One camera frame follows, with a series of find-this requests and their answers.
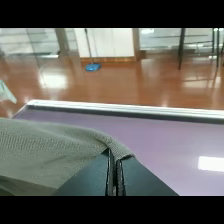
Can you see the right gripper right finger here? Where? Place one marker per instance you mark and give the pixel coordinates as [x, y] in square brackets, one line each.
[143, 181]

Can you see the blue floor mop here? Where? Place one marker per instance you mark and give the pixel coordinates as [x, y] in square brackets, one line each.
[92, 66]

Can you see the grey green garment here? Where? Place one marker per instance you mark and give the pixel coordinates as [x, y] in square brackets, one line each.
[46, 153]

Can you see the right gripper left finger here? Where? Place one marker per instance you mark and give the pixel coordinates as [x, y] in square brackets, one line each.
[90, 180]

